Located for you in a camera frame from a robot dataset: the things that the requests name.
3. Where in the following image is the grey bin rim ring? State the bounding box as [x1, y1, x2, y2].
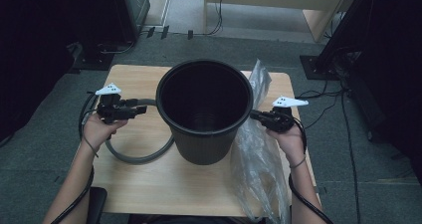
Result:
[105, 98, 176, 165]

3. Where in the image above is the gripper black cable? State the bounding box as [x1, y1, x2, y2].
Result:
[288, 115, 334, 224]
[51, 91, 101, 224]

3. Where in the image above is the hanging black cable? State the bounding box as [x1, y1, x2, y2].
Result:
[205, 0, 224, 37]

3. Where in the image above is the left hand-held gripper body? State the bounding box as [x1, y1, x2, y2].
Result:
[95, 83, 130, 124]

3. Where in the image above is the black metal stand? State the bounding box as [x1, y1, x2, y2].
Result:
[300, 0, 376, 82]

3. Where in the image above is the dark grey trash bin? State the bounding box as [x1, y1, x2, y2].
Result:
[155, 59, 255, 166]

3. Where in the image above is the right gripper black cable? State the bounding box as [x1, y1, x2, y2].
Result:
[288, 115, 334, 224]

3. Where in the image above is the person's right hand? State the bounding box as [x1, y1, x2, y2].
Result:
[267, 123, 307, 167]

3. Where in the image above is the black stand base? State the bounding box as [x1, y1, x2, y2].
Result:
[71, 41, 115, 72]

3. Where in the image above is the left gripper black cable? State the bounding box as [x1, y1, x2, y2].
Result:
[51, 91, 101, 224]

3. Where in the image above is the thin grey wrist band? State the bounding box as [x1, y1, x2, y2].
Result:
[289, 155, 307, 169]
[81, 135, 100, 158]

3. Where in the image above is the clear plastic bag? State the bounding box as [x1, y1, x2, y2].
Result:
[230, 58, 292, 224]

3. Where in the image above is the black chair armrest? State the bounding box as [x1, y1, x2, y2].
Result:
[87, 186, 108, 224]

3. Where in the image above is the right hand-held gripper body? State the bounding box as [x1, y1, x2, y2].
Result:
[265, 96, 310, 133]

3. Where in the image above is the person's left hand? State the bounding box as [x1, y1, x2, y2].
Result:
[83, 113, 128, 150]

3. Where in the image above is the long black floor cable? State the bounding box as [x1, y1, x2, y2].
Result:
[340, 91, 362, 224]

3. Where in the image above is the dark curtain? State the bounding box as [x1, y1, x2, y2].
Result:
[0, 0, 78, 142]
[347, 0, 422, 185]

